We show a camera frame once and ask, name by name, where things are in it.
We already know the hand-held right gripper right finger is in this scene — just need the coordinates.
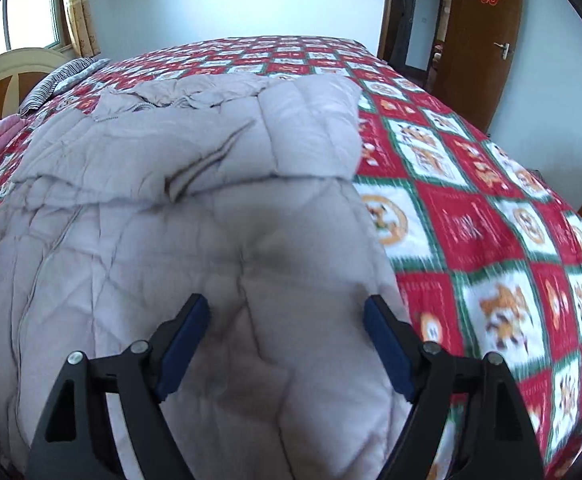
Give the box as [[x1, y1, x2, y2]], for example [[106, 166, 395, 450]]
[[362, 294, 544, 480]]

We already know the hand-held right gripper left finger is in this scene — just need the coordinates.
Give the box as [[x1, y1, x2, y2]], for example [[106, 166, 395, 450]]
[[24, 293, 212, 480]]

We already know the light grey quilted jacket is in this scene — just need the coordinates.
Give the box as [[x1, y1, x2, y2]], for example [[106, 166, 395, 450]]
[[0, 71, 417, 480]]

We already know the red printed checkered blanket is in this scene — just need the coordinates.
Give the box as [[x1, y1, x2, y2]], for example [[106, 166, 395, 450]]
[[0, 35, 582, 480]]

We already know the striped pillow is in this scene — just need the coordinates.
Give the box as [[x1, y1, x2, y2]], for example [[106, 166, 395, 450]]
[[18, 56, 112, 116]]

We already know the yellow patterned curtain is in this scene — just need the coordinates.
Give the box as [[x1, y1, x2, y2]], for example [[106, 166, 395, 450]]
[[61, 0, 103, 58]]

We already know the brown wooden door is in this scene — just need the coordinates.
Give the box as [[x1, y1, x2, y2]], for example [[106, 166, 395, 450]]
[[441, 0, 524, 133]]

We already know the brown wooden door frame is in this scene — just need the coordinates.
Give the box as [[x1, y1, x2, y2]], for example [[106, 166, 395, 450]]
[[377, 0, 397, 63]]

